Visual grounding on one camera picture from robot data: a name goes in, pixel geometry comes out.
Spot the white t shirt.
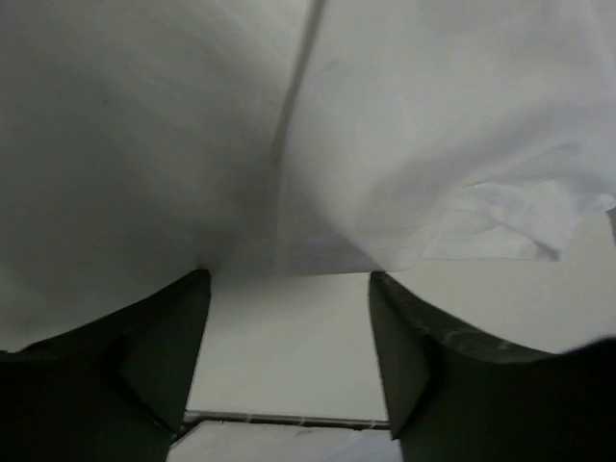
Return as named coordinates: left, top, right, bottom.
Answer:
left=1, top=1, right=615, bottom=352

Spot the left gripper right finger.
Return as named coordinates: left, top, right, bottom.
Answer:
left=369, top=272, right=615, bottom=461

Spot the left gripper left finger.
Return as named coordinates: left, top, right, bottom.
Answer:
left=1, top=269, right=211, bottom=461

